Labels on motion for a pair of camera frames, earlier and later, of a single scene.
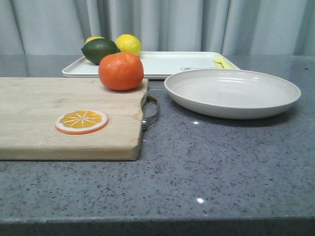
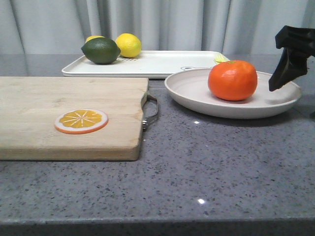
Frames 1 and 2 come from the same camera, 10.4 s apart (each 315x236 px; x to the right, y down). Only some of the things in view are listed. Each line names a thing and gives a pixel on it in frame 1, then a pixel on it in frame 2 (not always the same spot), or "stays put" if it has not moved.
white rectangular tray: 157,65 stays put
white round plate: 232,94 stays put
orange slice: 79,122 stays put
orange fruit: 123,71 -> 233,80
